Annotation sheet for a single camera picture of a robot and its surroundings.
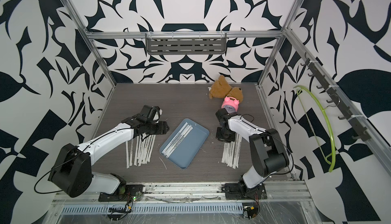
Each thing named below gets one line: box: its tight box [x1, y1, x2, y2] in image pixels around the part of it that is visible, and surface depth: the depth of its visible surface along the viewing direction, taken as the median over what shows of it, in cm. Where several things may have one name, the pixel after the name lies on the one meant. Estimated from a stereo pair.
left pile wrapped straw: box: [125, 134, 156, 169], surface depth 87 cm
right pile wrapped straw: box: [221, 132, 243, 170], surface depth 87 cm
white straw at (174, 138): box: [161, 122, 188, 155], surface depth 93 cm
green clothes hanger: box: [293, 85, 336, 173], surface depth 60 cm
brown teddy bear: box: [208, 74, 244, 103], surface depth 107 cm
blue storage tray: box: [159, 118, 210, 170], surface depth 94 cm
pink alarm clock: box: [221, 96, 240, 114], surface depth 99 cm
